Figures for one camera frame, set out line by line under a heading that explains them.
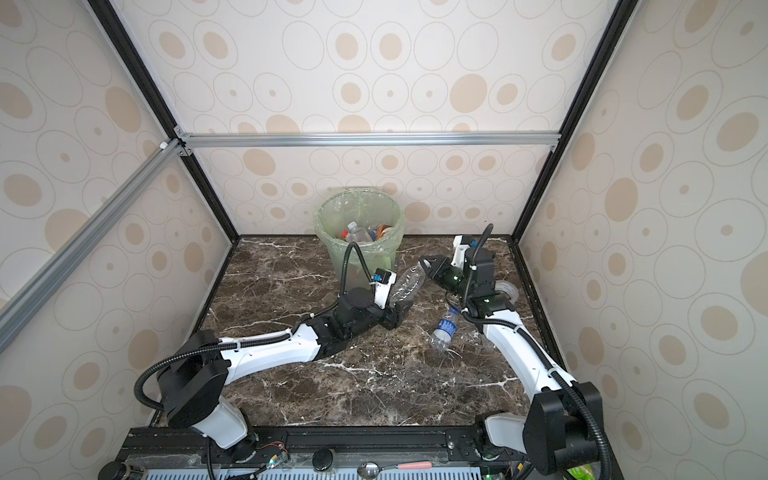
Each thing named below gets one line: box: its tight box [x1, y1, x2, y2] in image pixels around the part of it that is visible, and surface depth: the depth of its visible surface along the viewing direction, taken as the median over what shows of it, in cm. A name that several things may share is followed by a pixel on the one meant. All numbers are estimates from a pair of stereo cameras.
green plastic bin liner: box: [314, 187, 406, 290], surface depth 97 cm
